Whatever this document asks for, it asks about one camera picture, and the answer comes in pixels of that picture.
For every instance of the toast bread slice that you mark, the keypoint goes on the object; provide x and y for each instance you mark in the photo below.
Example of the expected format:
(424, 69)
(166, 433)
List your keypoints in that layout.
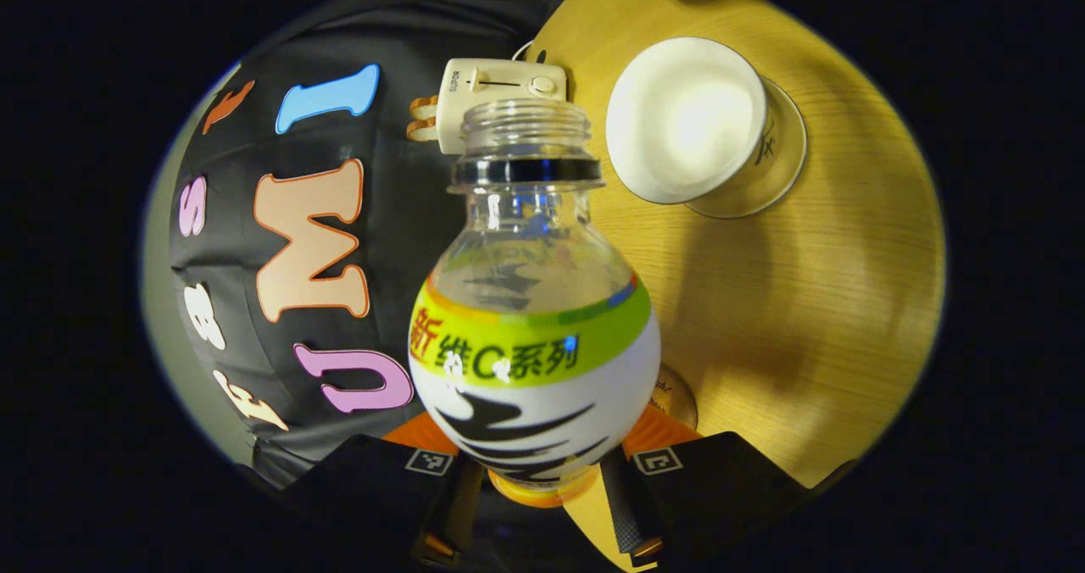
(422, 107)
(421, 130)

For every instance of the cream toaster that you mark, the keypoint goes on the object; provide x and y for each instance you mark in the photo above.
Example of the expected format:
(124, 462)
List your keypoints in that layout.
(500, 81)

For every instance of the cream teacup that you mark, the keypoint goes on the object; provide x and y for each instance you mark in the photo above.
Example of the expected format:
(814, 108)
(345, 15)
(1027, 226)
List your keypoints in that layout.
(687, 119)

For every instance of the round cork coaster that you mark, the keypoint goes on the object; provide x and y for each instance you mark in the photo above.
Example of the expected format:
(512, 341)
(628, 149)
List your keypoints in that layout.
(678, 399)

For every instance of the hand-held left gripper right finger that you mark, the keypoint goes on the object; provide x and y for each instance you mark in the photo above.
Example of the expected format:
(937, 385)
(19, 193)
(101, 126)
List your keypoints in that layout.
(729, 480)

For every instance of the white label water bottle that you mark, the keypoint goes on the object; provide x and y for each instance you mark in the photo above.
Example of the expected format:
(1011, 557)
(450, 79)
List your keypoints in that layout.
(534, 361)

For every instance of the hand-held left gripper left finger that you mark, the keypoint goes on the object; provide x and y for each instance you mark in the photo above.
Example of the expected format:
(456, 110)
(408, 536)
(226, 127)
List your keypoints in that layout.
(356, 488)

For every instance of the cream saucer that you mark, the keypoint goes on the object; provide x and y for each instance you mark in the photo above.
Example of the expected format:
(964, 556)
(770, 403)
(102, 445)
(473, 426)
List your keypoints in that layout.
(784, 153)

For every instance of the black backdrop cloth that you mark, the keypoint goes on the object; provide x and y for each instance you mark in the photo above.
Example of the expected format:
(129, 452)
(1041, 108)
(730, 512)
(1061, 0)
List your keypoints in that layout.
(398, 217)

